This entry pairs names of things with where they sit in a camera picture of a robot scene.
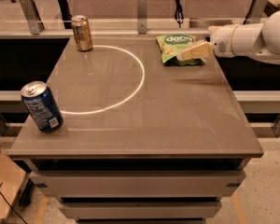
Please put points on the metal bracket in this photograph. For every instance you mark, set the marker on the metal bracket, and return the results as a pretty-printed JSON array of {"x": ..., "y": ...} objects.
[
  {"x": 32, "y": 16},
  {"x": 142, "y": 16},
  {"x": 256, "y": 11}
]

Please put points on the grey drawer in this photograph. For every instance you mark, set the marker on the grey drawer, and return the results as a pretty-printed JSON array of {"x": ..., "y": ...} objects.
[
  {"x": 145, "y": 210},
  {"x": 138, "y": 184}
]

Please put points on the left metal bracket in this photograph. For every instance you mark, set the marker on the left metal bracket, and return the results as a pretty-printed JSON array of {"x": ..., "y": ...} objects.
[{"x": 32, "y": 16}]

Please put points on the upper grey drawer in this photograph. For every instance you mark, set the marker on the upper grey drawer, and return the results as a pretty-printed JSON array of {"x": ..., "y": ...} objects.
[{"x": 138, "y": 184}]

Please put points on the blue pepsi can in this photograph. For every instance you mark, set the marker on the blue pepsi can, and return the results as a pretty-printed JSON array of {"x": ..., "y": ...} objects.
[{"x": 39, "y": 101}]

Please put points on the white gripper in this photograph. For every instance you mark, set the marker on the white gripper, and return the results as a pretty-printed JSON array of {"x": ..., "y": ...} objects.
[{"x": 220, "y": 41}]

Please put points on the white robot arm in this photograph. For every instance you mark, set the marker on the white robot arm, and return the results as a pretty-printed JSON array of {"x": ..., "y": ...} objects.
[{"x": 257, "y": 41}]

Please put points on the right metal bracket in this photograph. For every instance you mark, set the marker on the right metal bracket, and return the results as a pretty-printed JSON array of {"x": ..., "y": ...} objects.
[{"x": 256, "y": 11}]

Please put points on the gold soda can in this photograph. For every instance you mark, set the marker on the gold soda can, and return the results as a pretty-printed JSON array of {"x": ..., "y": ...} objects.
[{"x": 82, "y": 32}]

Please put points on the green rice chip bag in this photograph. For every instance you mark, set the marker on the green rice chip bag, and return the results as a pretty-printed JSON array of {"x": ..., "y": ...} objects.
[{"x": 171, "y": 45}]

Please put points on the middle metal bracket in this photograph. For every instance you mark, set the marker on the middle metal bracket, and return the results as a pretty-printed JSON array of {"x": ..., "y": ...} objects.
[{"x": 142, "y": 16}]

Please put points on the lower grey drawer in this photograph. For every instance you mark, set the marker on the lower grey drawer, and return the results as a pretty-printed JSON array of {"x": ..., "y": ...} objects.
[{"x": 145, "y": 210}]

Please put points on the cardboard box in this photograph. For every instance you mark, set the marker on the cardboard box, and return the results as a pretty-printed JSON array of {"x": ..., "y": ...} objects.
[{"x": 11, "y": 179}]

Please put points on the grey drawer cabinet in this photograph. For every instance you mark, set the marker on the grey drawer cabinet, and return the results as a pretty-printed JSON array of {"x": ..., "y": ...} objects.
[{"x": 125, "y": 111}]

